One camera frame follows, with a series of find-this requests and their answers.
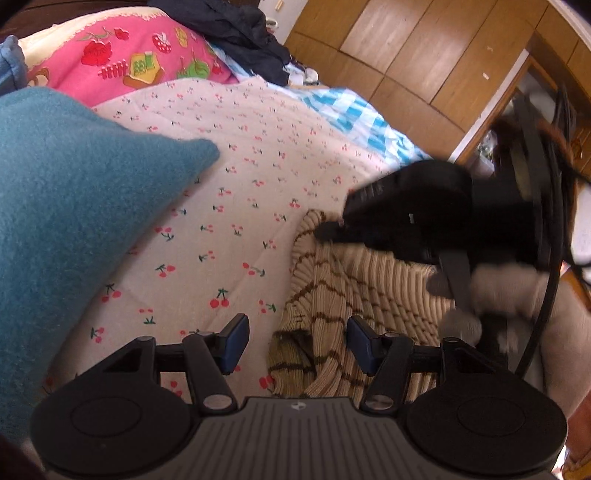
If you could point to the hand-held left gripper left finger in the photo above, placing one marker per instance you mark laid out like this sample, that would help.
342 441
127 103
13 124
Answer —
235 342

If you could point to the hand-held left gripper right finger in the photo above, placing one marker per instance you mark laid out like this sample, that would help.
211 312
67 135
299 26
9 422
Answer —
363 347

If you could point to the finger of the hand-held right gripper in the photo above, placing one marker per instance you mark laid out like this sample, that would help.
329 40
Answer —
330 229

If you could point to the beige striped knit sweater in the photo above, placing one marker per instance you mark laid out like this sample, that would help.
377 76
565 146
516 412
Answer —
364 295

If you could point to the person's right forearm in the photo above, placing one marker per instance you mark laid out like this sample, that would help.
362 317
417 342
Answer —
570 332

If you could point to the dark navy clothes pile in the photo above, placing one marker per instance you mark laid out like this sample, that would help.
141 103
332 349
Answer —
235 32

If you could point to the person's right hand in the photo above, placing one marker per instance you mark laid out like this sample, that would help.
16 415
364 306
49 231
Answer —
498 290

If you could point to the cherry print quilt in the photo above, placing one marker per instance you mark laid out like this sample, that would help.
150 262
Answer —
240 194

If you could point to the blue checked bed sheet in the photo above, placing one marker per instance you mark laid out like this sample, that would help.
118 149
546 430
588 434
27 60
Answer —
364 122

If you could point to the wooden wardrobe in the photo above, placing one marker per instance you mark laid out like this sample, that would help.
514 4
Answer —
429 60

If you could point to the brown fuzzy band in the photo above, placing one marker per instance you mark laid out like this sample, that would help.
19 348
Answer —
563 147

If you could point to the blue fleece blanket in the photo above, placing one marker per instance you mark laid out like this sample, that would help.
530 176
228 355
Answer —
74 207

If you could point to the pink printed blanket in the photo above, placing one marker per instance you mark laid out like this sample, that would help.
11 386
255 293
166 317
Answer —
124 50

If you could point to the blue denim cloth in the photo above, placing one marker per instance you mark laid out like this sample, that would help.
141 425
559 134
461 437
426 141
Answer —
10 60

